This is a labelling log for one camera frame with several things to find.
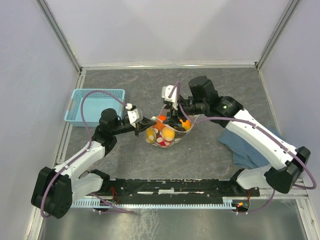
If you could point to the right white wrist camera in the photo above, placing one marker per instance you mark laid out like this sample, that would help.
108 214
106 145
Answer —
170 96

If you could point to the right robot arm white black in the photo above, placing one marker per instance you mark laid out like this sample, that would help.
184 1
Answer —
286 162

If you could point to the red apple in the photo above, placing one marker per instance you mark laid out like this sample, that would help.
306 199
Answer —
165 144

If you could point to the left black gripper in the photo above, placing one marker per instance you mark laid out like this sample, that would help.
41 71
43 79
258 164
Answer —
143 125

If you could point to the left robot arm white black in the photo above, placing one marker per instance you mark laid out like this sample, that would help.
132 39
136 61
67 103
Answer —
57 188

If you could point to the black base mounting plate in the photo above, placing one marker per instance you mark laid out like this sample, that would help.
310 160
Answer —
171 191

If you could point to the light blue plastic basket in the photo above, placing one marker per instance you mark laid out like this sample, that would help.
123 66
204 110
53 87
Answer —
87 104

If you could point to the light blue cable duct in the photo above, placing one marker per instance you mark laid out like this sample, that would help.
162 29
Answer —
95 203

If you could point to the yellow orange round fruit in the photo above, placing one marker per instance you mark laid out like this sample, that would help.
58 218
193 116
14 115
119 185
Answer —
150 135

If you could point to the green yellow mango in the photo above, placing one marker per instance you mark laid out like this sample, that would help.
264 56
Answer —
186 125

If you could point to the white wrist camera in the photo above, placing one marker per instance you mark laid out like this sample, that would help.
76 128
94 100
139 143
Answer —
134 114
170 96

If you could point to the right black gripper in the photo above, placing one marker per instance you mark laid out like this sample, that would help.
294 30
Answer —
173 120

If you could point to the small yellow fruit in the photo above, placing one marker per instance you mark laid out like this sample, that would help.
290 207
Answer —
168 133

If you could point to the clear zip top bag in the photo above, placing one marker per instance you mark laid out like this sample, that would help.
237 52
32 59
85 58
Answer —
180 132

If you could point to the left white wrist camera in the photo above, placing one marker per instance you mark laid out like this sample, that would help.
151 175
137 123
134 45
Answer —
134 114

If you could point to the blue cloth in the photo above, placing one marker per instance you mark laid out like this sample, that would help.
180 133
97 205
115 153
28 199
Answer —
244 155

